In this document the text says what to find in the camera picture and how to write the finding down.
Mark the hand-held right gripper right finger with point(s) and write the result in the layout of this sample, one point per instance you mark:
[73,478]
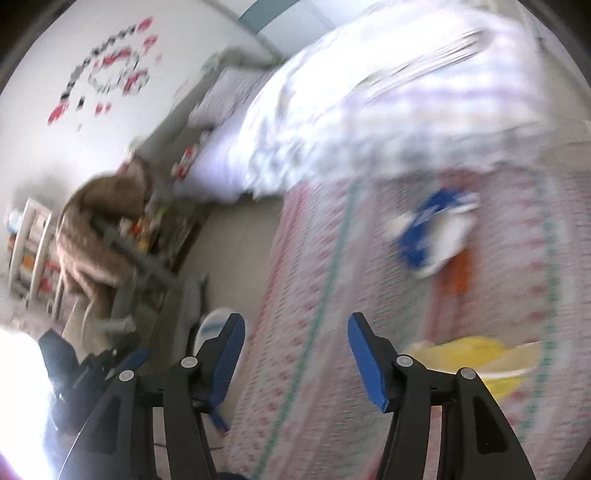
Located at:
[367,364]

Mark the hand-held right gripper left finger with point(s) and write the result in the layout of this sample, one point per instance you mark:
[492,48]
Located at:
[228,355]

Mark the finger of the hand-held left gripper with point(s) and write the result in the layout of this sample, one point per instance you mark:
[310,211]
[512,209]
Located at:
[134,359]

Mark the white plastic waste bin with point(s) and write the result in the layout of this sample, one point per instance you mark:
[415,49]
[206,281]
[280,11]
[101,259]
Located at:
[212,323]

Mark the yellow plastic bag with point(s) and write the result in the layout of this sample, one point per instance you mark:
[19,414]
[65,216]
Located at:
[480,355]

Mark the torn blue white carton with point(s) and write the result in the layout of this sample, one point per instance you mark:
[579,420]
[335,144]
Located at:
[429,230]

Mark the wooden nightstand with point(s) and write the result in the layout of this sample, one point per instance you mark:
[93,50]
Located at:
[180,235]

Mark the orange wrapper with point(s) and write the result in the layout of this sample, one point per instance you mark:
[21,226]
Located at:
[461,272]

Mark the white bookshelf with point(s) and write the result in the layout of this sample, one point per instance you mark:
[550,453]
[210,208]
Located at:
[34,230]

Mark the brown fleece blanket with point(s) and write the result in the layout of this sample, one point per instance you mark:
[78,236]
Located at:
[92,221]

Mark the grey bed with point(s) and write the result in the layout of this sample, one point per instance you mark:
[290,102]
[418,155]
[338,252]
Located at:
[217,170]

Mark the red white plush toy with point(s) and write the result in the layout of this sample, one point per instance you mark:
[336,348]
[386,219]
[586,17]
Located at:
[184,161]

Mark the plaid folded quilt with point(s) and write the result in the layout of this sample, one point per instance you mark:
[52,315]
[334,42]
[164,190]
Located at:
[392,115]

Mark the plaid pillow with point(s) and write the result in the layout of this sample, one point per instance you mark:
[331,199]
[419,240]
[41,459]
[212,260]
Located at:
[226,92]

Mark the teal plush toy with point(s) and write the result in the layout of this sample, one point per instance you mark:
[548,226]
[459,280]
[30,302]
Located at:
[212,63]

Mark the folded white towel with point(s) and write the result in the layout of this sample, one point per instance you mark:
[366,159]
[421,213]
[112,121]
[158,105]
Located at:
[434,50]

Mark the white teal wardrobe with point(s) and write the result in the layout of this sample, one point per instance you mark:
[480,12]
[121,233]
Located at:
[258,14]

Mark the cartoon cat wall sticker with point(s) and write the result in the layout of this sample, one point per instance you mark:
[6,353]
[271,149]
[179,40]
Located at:
[111,69]

